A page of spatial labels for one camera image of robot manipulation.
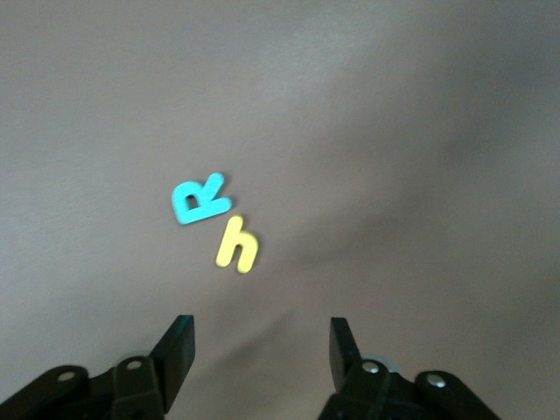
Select teal foam uppercase R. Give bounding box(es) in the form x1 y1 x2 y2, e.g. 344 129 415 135
170 171 233 227

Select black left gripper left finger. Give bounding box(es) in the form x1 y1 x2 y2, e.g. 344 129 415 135
111 314 195 420

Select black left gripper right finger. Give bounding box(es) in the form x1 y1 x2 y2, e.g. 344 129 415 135
318 317 393 420

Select yellow foam lowercase h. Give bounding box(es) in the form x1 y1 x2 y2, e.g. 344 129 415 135
214 214 260 275

